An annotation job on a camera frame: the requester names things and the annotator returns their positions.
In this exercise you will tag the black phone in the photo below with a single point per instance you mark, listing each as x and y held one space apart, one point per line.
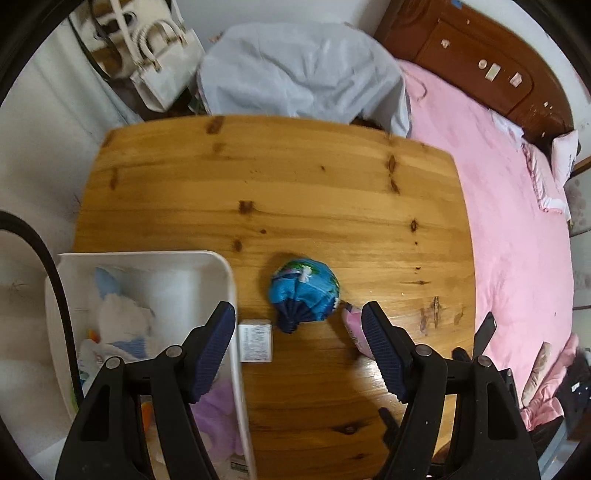
485 332

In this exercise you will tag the pink packet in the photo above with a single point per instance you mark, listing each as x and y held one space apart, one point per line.
353 325

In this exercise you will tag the dark cloth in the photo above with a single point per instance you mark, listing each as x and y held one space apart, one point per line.
575 392

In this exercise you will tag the white plush toy blue ears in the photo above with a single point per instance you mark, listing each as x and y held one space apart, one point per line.
124 314

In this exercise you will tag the beige fuzzy object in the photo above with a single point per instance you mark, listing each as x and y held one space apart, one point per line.
538 369

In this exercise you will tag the pink frilled pillow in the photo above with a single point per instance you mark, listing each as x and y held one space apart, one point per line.
535 175

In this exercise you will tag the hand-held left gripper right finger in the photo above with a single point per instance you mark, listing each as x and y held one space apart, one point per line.
383 350

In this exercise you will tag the blue round fabric pouch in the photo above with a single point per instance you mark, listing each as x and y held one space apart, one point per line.
304 290

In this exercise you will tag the purple plush toy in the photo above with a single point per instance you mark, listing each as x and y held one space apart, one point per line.
221 410

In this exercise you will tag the white curtain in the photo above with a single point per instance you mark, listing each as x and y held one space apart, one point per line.
46 161

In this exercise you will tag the grey-blue cloth cover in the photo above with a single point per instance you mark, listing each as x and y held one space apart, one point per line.
300 69

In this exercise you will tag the grey-blue pony plush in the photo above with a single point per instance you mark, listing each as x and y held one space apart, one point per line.
92 364

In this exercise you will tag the white plastic tray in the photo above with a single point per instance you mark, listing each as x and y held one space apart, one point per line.
184 286

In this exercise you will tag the small white box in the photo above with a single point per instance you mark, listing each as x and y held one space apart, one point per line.
239 466

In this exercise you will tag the pink bed blanket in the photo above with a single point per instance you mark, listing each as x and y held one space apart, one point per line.
508 230

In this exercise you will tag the white label card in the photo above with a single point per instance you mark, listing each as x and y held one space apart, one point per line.
256 341

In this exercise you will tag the pink fluffy cloth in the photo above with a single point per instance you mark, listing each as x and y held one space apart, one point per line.
542 410

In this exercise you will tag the white handbag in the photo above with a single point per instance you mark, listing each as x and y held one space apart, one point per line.
166 74

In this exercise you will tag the white and pink pillow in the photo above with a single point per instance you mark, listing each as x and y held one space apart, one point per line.
565 157

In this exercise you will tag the brown wooden headboard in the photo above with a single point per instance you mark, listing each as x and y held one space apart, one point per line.
461 46

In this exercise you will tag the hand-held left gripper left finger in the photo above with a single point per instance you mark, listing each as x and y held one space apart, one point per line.
212 350

